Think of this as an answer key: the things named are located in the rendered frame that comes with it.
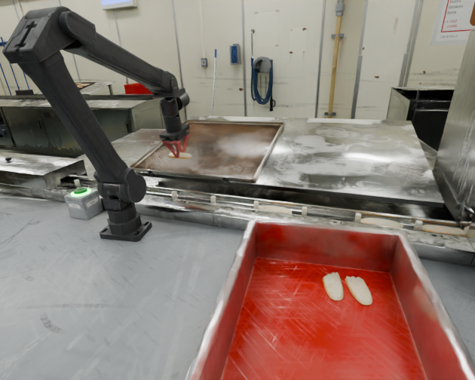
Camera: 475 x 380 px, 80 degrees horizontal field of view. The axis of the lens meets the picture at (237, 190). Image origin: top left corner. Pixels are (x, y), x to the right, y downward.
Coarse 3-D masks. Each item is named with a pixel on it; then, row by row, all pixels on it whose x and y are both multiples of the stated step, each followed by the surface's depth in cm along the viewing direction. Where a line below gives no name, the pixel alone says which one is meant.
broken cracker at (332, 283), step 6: (324, 276) 59; (330, 276) 59; (336, 276) 59; (324, 282) 58; (330, 282) 57; (336, 282) 57; (330, 288) 56; (336, 288) 56; (342, 288) 56; (330, 294) 55; (336, 294) 55; (342, 294) 55; (336, 300) 54
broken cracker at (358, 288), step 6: (348, 282) 58; (354, 282) 57; (360, 282) 57; (354, 288) 56; (360, 288) 55; (366, 288) 56; (354, 294) 55; (360, 294) 54; (366, 294) 54; (360, 300) 53; (366, 300) 53
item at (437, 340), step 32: (256, 224) 63; (288, 224) 62; (320, 224) 61; (288, 256) 65; (320, 256) 62; (352, 256) 61; (384, 256) 59; (416, 256) 50; (224, 288) 45; (416, 288) 45; (224, 320) 41; (416, 320) 44; (448, 320) 38; (224, 352) 41; (448, 352) 35
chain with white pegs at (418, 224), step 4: (76, 180) 105; (76, 184) 106; (80, 184) 107; (172, 192) 92; (172, 196) 92; (176, 196) 93; (212, 196) 88; (212, 200) 88; (256, 204) 83; (256, 208) 84; (304, 208) 78; (304, 212) 79; (356, 216) 74; (360, 216) 74; (356, 220) 75; (416, 220) 71; (416, 224) 70; (420, 224) 70; (416, 228) 70; (420, 228) 70
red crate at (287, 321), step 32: (256, 256) 67; (256, 288) 58; (288, 288) 58; (320, 288) 57; (384, 288) 57; (256, 320) 51; (288, 320) 50; (320, 320) 50; (352, 320) 50; (384, 320) 50; (256, 352) 45; (288, 352) 45; (320, 352) 45; (352, 352) 45; (384, 352) 44; (416, 352) 44
